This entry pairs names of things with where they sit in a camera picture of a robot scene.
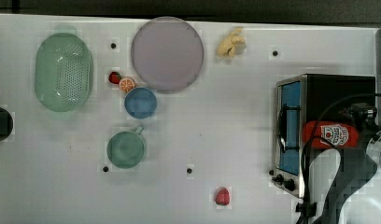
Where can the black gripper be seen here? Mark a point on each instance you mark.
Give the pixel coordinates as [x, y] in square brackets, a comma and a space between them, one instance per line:
[362, 116]

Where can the red plush ketchup bottle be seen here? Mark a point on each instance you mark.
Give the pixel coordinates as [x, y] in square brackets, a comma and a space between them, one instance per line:
[339, 134]

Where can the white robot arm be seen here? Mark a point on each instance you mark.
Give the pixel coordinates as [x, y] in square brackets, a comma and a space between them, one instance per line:
[357, 166]

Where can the black toaster oven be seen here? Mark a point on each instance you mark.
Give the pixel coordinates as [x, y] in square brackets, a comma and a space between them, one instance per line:
[327, 110]

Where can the yellow plush banana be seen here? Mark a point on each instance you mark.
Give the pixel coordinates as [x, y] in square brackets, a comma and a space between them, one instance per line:
[230, 44]

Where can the pink red toy fruit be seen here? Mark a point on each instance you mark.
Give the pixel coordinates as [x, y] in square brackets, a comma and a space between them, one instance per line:
[222, 197]

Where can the lavender round plate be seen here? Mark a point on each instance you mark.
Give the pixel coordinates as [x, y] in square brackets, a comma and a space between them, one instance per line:
[167, 53]

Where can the blue small bowl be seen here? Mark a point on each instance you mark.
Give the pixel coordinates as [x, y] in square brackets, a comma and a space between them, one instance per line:
[140, 103]

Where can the orange slice toy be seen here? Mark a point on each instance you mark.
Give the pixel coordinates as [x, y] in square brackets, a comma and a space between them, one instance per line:
[127, 84]

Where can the green mug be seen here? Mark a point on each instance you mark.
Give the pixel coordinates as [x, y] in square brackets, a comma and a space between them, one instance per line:
[126, 149]

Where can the red toy strawberry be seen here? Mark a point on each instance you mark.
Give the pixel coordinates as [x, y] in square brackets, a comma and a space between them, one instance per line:
[114, 78]

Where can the green perforated colander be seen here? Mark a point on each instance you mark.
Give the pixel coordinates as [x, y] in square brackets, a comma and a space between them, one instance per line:
[63, 72]

